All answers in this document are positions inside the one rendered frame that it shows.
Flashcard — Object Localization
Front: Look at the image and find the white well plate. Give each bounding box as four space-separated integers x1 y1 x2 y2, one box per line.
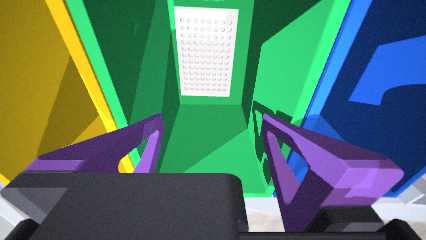
174 6 239 97

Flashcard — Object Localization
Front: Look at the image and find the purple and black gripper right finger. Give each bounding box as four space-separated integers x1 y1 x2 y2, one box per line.
261 113 404 232

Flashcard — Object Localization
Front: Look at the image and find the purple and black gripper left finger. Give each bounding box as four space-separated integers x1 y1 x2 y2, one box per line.
23 113 165 173

